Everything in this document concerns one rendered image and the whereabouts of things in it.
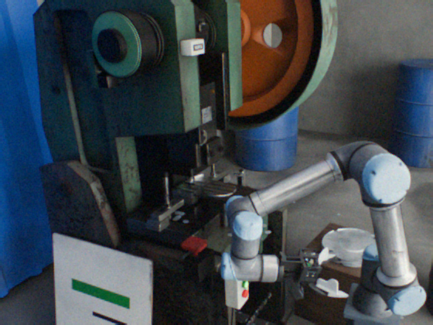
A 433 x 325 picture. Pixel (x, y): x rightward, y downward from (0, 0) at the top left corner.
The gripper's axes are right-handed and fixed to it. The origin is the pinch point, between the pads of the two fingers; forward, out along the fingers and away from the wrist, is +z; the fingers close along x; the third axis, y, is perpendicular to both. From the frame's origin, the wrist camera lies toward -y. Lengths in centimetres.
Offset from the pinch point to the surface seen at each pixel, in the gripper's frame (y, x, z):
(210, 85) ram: 26, 63, -41
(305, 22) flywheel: 47, 80, -8
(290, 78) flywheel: 26, 77, -10
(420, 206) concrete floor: -92, 152, 126
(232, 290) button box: -21.1, 10.2, -29.2
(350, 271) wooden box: -43, 40, 27
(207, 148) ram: 8, 49, -40
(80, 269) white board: -48, 39, -86
